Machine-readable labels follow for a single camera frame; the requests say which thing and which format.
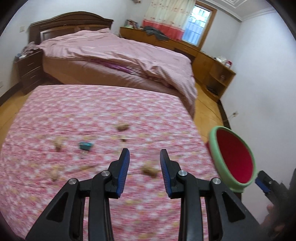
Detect pink floral bedspread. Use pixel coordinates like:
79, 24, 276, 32
1, 85, 217, 240

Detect small green box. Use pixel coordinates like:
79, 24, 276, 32
79, 142, 93, 151

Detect window with bars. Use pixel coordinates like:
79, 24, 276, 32
181, 1, 217, 50

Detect pink quilt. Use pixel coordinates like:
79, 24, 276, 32
37, 28, 197, 116

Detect long wooden cabinet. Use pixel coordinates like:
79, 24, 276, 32
119, 27, 236, 102

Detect person's right hand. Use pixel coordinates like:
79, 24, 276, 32
261, 204, 285, 234

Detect floral red-hem curtain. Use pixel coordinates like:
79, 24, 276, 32
142, 0, 196, 40

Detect brown nut shell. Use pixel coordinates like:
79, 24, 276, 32
116, 123, 130, 132

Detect red bin with green rim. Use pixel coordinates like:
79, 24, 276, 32
206, 126, 256, 193

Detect dark wooden bed headboard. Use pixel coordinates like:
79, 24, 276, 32
29, 11, 114, 44

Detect dark clothes on cabinet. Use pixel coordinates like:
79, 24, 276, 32
143, 26, 170, 41

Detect dark wooden nightstand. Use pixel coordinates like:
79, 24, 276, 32
15, 50, 45, 94

